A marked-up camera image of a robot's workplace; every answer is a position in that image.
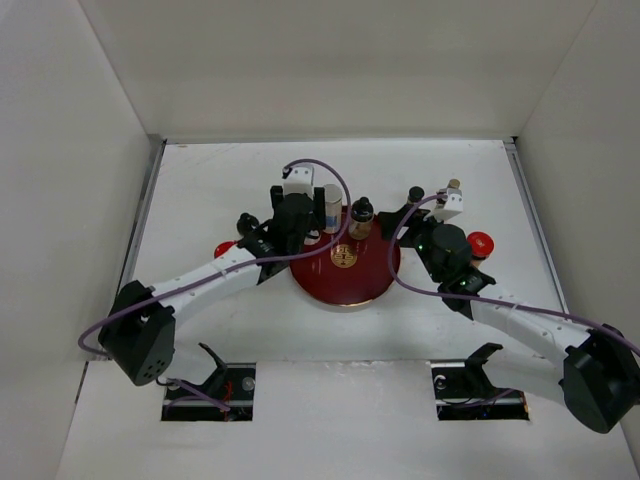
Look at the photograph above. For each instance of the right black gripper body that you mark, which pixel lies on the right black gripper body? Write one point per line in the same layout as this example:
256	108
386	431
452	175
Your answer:
422	245

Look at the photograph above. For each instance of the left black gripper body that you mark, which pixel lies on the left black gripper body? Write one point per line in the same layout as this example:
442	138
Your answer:
295	244

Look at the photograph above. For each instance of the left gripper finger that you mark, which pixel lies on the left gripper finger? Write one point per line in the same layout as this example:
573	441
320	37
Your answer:
276	197
319	205

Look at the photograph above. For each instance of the black-cap grinder bottle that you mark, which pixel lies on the black-cap grinder bottle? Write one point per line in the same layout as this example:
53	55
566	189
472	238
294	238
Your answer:
361	219

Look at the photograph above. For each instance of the small black-cap spice jar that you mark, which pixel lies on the small black-cap spice jar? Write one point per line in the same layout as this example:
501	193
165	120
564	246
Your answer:
415	195

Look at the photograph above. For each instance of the black-cap white bottle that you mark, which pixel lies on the black-cap white bottle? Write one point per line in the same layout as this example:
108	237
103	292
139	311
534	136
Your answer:
246	224

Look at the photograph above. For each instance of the yellow-label sesame oil bottle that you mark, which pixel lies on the yellow-label sesame oil bottle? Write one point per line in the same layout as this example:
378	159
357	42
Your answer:
453	187

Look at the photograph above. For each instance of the red-lid chili sauce jar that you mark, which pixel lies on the red-lid chili sauce jar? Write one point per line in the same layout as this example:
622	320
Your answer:
223	248

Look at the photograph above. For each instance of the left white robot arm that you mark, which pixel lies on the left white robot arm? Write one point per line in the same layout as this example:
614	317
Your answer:
140	338

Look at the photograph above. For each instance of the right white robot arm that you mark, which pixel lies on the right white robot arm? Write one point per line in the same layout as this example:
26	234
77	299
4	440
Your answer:
593	370

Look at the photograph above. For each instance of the round red lacquer tray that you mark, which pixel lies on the round red lacquer tray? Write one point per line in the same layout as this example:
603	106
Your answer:
352	273

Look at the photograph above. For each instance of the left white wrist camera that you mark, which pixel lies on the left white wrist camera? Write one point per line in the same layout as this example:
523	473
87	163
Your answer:
298	179

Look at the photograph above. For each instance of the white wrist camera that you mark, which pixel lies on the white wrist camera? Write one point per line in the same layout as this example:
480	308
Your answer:
298	179
448	205

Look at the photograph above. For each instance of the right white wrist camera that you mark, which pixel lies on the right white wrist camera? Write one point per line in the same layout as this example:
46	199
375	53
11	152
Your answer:
448	205

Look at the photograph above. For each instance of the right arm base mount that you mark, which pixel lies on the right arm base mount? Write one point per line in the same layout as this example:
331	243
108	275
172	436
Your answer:
463	391

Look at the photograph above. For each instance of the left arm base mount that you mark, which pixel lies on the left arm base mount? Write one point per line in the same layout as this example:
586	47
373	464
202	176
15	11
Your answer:
226	395

